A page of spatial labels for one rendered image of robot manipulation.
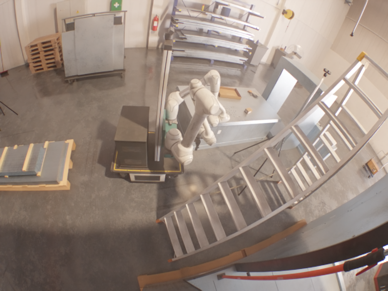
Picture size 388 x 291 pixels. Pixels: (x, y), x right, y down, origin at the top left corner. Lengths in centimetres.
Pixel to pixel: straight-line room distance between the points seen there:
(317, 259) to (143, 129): 183
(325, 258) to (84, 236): 234
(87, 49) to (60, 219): 343
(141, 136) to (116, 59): 285
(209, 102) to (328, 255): 121
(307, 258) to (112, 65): 448
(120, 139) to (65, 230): 146
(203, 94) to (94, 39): 340
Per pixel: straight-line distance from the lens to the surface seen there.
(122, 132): 182
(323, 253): 104
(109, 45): 420
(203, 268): 207
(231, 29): 624
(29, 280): 285
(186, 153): 154
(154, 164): 217
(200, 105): 123
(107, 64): 428
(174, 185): 241
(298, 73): 335
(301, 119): 109
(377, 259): 70
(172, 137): 164
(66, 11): 642
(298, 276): 94
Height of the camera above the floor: 217
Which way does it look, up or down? 49 degrees down
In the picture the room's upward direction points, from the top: 18 degrees clockwise
